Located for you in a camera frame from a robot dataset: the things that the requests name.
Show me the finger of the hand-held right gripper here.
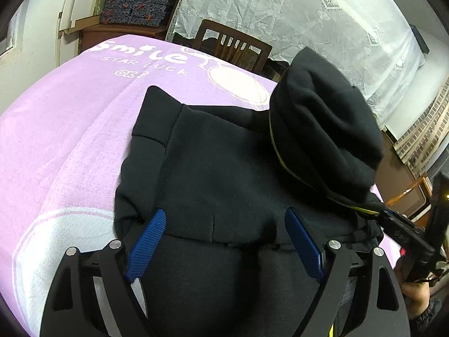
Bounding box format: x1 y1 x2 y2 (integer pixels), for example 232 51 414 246
377 209 437 262

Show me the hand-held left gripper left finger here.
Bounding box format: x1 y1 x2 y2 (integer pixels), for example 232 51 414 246
40 208 168 337

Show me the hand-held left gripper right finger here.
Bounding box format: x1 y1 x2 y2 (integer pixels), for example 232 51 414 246
284 206 411 337

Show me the black hoodie jacket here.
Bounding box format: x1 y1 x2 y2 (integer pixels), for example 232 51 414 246
113 46 386 337

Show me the person's right forearm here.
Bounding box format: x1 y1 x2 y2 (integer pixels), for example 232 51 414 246
409 288 449 331

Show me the person's right hand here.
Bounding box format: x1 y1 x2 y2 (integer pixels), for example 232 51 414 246
400 281 431 319

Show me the rattan chair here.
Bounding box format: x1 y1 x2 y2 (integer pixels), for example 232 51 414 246
384 176 434 225

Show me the brick patterned curtain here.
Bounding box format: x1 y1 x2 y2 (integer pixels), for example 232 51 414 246
393 77 449 178

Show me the pink printed blanket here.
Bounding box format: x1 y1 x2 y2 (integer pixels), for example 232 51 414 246
0 34 404 337

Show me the dark wooden chair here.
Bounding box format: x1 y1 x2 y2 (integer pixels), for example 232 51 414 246
193 19 273 78

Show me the brown wooden cabinet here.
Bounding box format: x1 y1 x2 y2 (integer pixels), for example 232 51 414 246
79 24 169 55

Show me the white lace curtain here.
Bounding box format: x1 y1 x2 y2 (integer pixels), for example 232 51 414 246
173 0 427 120

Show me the white board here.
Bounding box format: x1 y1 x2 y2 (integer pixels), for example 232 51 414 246
58 0 106 36

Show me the black wall fixture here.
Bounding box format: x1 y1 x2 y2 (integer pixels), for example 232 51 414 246
410 24 430 54

